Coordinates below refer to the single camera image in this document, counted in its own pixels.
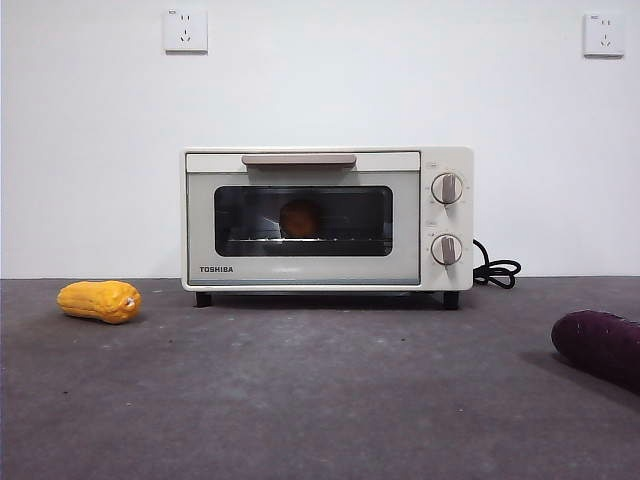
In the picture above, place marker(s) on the beige oven knob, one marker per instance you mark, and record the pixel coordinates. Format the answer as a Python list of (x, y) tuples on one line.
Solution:
[(447, 188), (446, 249)]

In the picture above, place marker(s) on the white toaster oven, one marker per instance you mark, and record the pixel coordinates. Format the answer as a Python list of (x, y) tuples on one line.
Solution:
[(452, 220)]

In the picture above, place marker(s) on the purple sweet potato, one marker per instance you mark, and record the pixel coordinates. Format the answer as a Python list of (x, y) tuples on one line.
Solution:
[(600, 345)]

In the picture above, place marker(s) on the yellow corn cob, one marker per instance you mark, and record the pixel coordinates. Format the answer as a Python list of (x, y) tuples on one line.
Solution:
[(97, 301)]

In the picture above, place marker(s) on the white wall socket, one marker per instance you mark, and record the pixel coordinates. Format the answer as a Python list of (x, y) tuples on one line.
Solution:
[(186, 30), (603, 35)]

